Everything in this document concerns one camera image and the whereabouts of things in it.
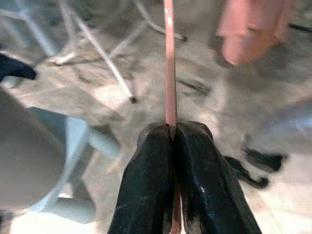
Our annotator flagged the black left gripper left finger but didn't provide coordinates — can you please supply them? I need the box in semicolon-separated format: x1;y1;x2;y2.
107;124;175;234

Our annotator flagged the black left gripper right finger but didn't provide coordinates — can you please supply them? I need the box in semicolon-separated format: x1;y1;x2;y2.
174;121;263;234

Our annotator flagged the pink garment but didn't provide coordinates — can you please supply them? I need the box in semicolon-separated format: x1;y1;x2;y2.
216;0;292;66

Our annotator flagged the black garment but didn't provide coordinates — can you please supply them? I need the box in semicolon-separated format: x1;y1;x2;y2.
0;52;37;81

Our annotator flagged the grey robot left leg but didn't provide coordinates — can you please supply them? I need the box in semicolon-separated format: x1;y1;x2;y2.
223;156;269;189

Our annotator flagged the grey robot leg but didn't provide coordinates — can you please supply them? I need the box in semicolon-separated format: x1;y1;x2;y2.
223;156;269;189
243;147;289;173

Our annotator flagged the grey robot right leg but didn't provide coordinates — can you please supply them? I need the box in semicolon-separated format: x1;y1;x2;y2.
243;147;289;173

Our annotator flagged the light blue plastic chair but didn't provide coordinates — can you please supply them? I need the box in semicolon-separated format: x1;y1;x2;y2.
0;90;121;224

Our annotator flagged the pale plastic folding table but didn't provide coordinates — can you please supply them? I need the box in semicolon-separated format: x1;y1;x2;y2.
0;0;188;103

